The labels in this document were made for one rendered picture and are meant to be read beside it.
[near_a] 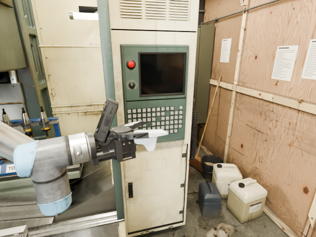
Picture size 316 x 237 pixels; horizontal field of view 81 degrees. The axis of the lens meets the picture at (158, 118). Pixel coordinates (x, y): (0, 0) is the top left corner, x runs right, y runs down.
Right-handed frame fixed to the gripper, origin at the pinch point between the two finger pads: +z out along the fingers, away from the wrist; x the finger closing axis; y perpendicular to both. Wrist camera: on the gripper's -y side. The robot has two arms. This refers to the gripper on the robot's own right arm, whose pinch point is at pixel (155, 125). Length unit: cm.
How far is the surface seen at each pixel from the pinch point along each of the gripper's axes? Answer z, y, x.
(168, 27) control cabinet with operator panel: 44, -45, -60
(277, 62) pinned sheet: 162, -21, -59
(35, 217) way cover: -49, 65, -76
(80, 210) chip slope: -24, 67, -70
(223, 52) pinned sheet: 185, -42, -146
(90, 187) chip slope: -15, 58, -79
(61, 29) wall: -11, -70, -180
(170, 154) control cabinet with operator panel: 48, 48, -73
